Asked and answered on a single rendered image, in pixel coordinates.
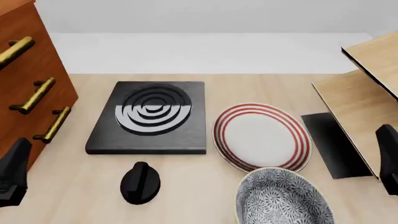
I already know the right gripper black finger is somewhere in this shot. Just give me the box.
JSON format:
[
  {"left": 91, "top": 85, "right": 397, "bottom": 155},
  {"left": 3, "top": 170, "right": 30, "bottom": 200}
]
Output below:
[{"left": 374, "top": 123, "right": 398, "bottom": 196}]

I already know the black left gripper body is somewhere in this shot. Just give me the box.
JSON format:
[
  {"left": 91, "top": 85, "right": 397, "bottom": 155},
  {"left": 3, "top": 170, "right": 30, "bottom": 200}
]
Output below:
[{"left": 0, "top": 179, "right": 29, "bottom": 207}]

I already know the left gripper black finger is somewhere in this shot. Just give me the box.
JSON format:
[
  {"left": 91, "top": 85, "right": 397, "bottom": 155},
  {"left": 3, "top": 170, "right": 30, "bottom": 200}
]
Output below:
[{"left": 0, "top": 137, "right": 33, "bottom": 189}]

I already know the grey patterned bowl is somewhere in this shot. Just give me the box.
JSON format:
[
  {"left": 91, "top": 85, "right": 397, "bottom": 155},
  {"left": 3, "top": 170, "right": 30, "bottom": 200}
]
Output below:
[{"left": 233, "top": 166, "right": 335, "bottom": 224}]

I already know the pale wooden rack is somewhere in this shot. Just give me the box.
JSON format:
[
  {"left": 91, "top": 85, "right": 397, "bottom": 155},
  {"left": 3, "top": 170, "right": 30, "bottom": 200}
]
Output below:
[{"left": 300, "top": 30, "right": 398, "bottom": 182}]

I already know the wooden cabinet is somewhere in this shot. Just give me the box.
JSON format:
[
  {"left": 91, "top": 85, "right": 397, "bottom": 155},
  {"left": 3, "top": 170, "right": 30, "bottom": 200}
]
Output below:
[{"left": 0, "top": 0, "right": 79, "bottom": 174}]

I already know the round black stove knob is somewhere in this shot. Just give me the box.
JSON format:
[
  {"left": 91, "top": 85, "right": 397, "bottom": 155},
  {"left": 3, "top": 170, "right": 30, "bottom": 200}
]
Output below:
[{"left": 119, "top": 161, "right": 162, "bottom": 206}]

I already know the white plate with red rings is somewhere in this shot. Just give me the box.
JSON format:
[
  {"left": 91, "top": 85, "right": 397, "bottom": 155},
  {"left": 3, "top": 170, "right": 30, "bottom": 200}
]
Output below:
[{"left": 211, "top": 102, "right": 313, "bottom": 174}]

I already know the flat black stove plate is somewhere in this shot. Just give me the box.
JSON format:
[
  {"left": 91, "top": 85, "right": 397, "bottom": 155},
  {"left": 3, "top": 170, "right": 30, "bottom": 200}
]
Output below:
[{"left": 85, "top": 80, "right": 208, "bottom": 156}]

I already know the brass drawer handle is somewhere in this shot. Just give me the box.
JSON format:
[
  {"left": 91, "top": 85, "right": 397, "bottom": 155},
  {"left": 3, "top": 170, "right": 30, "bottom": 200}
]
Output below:
[
  {"left": 32, "top": 106, "right": 72, "bottom": 144},
  {"left": 8, "top": 77, "right": 57, "bottom": 116},
  {"left": 0, "top": 35, "right": 36, "bottom": 71}
]

